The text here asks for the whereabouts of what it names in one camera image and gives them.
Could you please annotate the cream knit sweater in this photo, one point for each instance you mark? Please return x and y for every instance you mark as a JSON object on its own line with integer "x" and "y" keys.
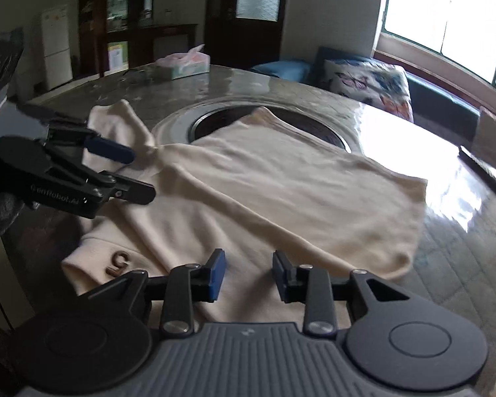
{"x": 250, "y": 194}

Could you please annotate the white refrigerator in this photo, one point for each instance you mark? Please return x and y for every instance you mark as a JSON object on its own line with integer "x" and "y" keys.
{"x": 55, "y": 36}

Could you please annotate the dark wooden door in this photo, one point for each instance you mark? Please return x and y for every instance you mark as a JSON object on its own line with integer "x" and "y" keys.
{"x": 243, "y": 33}

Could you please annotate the dark wooden cabinet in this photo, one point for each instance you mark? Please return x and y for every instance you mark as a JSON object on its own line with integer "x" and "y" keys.
{"x": 103, "y": 24}

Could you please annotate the round recessed table hotplate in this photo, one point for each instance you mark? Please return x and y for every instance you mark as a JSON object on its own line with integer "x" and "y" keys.
{"x": 203, "y": 119}

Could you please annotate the tissue pack on table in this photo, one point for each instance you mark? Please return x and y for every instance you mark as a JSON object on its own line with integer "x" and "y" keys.
{"x": 181, "y": 65}

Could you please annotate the butterfly print pillow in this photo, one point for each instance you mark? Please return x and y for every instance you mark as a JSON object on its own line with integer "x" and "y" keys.
{"x": 379, "y": 85}

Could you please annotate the black remote control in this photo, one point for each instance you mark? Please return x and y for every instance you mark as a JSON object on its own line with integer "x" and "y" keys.
{"x": 478, "y": 167}

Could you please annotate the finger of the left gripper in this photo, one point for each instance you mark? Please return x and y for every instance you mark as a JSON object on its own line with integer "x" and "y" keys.
{"x": 72, "y": 133}
{"x": 120, "y": 192}

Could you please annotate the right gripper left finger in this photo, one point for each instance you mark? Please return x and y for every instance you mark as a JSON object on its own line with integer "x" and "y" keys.
{"x": 184, "y": 286}

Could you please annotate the dark blue sofa bench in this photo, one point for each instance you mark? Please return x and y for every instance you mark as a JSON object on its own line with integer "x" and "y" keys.
{"x": 434, "y": 108}

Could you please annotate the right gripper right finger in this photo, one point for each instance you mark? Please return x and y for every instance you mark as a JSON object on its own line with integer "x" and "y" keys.
{"x": 314, "y": 288}

